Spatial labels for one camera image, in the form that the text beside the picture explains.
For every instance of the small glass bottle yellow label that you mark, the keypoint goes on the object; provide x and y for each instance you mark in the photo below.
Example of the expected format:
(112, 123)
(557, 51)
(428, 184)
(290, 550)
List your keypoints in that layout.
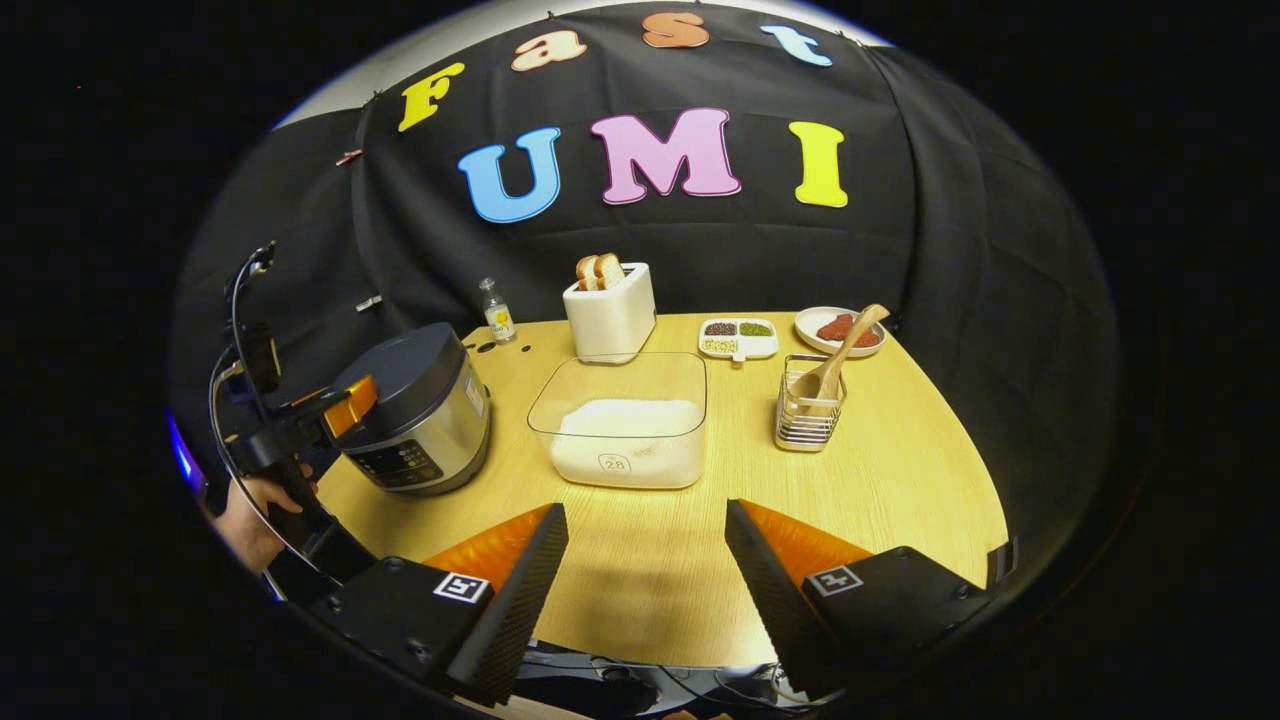
(498, 318)

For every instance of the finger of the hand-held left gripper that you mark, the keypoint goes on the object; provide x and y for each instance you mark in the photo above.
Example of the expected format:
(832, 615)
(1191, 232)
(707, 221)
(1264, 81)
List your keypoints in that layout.
(350, 405)

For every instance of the silver clip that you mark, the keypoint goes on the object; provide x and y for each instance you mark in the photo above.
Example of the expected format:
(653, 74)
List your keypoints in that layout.
(368, 302)

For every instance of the white round plate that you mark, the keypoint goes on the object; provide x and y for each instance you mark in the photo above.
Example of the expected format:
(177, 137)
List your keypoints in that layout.
(808, 325)

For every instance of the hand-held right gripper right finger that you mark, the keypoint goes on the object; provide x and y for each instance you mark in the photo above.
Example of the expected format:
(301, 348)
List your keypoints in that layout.
(775, 610)

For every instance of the toasted bread slice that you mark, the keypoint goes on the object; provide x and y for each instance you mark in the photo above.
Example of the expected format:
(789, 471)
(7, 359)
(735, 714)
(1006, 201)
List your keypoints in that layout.
(610, 270)
(587, 272)

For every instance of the pink clothes peg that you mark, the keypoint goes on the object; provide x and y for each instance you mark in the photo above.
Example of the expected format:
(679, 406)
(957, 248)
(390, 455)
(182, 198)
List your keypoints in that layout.
(348, 157)

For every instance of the grey rice cooker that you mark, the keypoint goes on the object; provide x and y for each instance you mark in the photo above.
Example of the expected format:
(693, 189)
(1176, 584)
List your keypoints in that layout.
(420, 400)

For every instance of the clear plastic rice container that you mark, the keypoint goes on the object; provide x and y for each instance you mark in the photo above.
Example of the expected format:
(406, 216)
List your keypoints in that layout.
(620, 375)

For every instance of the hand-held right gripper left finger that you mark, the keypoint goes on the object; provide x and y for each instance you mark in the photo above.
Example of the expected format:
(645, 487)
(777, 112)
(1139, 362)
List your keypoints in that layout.
(510, 620)

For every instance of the white toaster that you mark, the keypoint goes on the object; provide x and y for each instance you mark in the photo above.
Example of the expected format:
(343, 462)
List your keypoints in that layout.
(610, 320)

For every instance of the wooden spoon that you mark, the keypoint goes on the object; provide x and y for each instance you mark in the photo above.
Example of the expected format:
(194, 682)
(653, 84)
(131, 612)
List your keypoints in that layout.
(840, 355)

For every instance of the white divided dish with beans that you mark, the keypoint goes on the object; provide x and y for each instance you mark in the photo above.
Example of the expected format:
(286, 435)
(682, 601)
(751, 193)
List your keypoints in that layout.
(738, 340)

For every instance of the red meat piece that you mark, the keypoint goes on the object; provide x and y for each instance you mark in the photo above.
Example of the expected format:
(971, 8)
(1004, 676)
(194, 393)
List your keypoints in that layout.
(835, 328)
(866, 338)

